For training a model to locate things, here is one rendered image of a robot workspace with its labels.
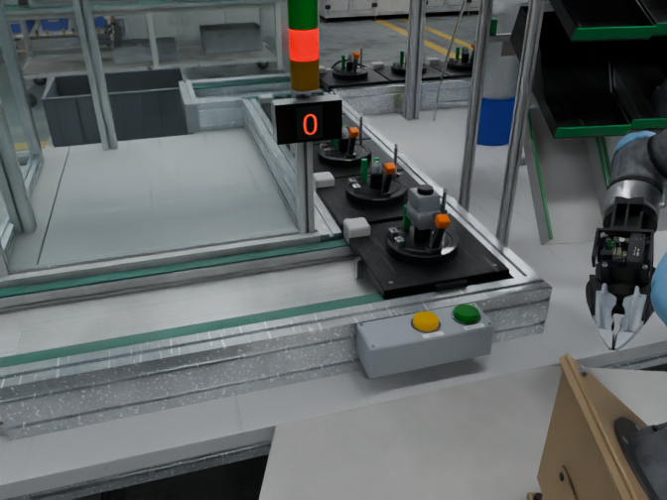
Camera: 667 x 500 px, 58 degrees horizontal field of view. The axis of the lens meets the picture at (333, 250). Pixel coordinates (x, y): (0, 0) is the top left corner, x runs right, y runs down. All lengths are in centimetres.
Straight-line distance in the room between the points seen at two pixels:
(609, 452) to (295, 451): 45
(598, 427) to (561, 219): 62
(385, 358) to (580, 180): 55
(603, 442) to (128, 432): 65
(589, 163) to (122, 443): 96
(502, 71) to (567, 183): 81
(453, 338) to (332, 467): 27
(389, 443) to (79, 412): 46
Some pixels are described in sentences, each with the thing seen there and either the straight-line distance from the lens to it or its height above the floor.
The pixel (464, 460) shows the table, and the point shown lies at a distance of 91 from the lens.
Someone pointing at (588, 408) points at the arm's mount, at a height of 110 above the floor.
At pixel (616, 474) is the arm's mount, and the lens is 62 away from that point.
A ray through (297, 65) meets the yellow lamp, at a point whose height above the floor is 130.
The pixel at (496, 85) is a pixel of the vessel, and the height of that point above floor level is 105.
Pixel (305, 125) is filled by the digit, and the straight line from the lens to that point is 108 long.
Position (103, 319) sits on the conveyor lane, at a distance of 112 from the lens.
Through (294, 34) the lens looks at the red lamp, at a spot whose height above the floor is 135.
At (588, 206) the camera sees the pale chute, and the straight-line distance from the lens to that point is 123.
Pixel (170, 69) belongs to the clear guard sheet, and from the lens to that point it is 108.
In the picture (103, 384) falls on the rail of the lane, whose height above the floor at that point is 93.
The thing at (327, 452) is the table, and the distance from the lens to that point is 90.
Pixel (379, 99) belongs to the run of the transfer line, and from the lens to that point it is 230.
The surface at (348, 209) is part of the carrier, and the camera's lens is 129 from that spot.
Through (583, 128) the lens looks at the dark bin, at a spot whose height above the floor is 121.
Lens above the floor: 153
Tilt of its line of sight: 30 degrees down
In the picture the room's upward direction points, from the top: 1 degrees counter-clockwise
